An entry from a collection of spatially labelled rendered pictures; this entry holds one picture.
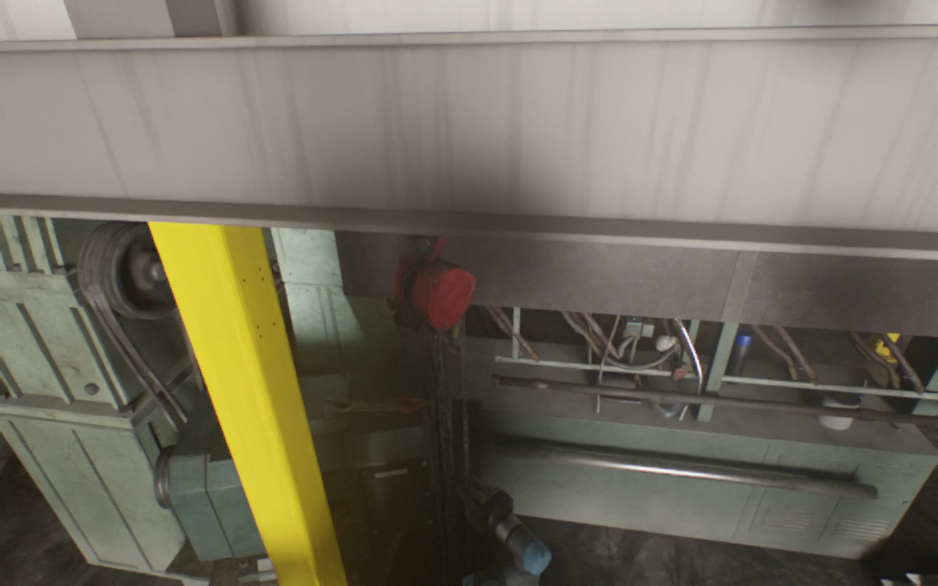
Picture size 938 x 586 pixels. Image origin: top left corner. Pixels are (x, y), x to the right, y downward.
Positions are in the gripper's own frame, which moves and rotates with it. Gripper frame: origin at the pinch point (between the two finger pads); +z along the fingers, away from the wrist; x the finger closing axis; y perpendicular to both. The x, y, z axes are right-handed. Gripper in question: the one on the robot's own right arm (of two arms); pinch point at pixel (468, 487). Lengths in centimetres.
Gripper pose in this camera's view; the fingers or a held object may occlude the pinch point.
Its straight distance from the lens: 160.1
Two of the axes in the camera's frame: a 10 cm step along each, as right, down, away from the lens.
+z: -6.3, -3.7, 6.9
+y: 0.2, 8.7, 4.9
